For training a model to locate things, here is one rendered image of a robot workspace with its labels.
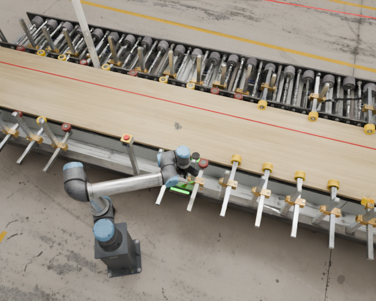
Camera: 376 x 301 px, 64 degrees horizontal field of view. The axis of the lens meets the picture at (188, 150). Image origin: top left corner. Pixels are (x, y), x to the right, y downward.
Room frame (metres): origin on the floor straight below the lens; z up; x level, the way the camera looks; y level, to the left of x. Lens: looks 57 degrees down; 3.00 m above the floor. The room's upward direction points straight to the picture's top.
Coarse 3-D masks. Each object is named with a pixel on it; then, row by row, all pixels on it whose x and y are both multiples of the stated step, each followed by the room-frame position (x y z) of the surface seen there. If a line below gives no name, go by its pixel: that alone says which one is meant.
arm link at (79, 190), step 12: (168, 168) 0.92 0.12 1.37; (72, 180) 0.80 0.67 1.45; (120, 180) 0.82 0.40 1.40; (132, 180) 0.83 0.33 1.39; (144, 180) 0.83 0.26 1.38; (156, 180) 0.84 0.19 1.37; (168, 180) 0.84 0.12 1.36; (72, 192) 0.73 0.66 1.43; (84, 192) 0.73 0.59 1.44; (96, 192) 0.74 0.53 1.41; (108, 192) 0.75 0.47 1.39; (120, 192) 0.77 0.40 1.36
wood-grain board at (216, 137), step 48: (0, 48) 2.67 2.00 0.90; (0, 96) 1.98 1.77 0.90; (48, 96) 1.97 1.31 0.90; (96, 96) 1.97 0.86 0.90; (144, 96) 1.97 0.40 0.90; (192, 96) 1.97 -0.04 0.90; (144, 144) 1.44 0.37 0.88; (192, 144) 1.42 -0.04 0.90; (240, 144) 1.42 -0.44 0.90; (288, 144) 1.42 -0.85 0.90; (336, 144) 1.42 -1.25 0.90
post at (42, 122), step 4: (40, 120) 1.49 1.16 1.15; (44, 120) 1.49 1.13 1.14; (40, 124) 1.47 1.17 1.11; (44, 124) 1.47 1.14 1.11; (44, 128) 1.47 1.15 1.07; (48, 128) 1.49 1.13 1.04; (48, 132) 1.47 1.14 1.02; (52, 132) 1.50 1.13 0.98; (48, 136) 1.47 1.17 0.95; (52, 136) 1.47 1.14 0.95; (52, 140) 1.47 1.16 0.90; (56, 140) 1.49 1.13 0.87; (56, 144) 1.47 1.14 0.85
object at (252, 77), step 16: (32, 16) 3.39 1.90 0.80; (48, 16) 3.34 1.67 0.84; (32, 32) 3.20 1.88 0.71; (128, 32) 3.02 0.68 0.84; (32, 48) 2.74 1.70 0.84; (64, 48) 2.94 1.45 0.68; (128, 48) 2.89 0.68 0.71; (208, 48) 2.73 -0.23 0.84; (128, 64) 2.62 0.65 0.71; (176, 64) 2.62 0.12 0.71; (208, 64) 2.71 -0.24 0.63; (288, 64) 2.47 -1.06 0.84; (176, 80) 2.24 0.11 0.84; (208, 80) 2.37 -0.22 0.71; (224, 80) 2.41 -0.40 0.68; (336, 80) 2.31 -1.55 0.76; (368, 80) 2.23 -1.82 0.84; (224, 96) 2.09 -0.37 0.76; (256, 96) 2.24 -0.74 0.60; (272, 96) 2.14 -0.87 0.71; (336, 96) 2.13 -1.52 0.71; (320, 112) 1.81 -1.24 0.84
